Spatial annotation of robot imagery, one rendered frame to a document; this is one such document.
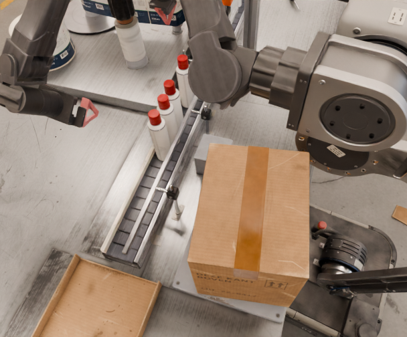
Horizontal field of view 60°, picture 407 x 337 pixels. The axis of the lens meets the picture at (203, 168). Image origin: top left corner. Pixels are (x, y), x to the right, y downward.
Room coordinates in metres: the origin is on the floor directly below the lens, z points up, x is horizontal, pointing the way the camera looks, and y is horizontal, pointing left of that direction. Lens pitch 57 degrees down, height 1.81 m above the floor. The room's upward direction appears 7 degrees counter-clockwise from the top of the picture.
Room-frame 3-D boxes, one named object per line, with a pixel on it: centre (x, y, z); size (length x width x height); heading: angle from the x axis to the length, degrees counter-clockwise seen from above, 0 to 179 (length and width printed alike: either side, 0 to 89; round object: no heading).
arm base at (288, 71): (0.37, -0.13, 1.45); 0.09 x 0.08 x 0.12; 147
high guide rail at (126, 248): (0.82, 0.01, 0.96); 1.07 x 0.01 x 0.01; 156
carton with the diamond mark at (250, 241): (0.35, -0.10, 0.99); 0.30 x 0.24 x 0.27; 165
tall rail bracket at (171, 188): (0.49, 0.11, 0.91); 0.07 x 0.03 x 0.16; 66
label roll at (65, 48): (1.24, 0.57, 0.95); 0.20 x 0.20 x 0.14
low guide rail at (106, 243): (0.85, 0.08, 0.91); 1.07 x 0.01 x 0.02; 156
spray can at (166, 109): (0.72, 0.09, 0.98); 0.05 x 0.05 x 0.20
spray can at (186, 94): (0.88, 0.03, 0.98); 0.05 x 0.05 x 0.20
